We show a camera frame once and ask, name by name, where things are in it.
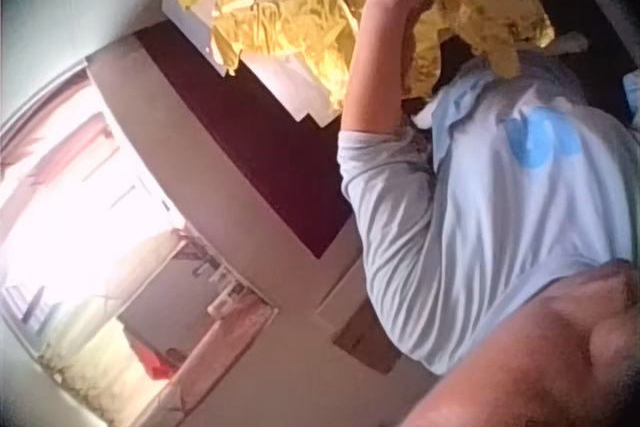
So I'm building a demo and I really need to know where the brown cardboard box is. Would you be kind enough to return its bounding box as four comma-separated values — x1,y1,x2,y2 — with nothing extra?
316,266,402,374

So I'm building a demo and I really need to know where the pink curtain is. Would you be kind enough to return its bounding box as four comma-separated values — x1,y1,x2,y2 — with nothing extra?
0,80,119,191

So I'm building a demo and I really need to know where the white paper sheet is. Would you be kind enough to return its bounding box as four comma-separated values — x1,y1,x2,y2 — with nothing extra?
234,49,347,129

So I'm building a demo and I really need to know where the gold crumpled foil sheet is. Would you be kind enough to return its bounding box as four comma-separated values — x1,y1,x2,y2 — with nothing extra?
172,0,362,111

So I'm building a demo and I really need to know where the red object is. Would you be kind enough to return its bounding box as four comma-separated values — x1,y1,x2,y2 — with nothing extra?
148,346,175,382

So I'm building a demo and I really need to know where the yellow wrapping sheet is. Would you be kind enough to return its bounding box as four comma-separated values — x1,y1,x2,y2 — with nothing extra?
403,0,557,99

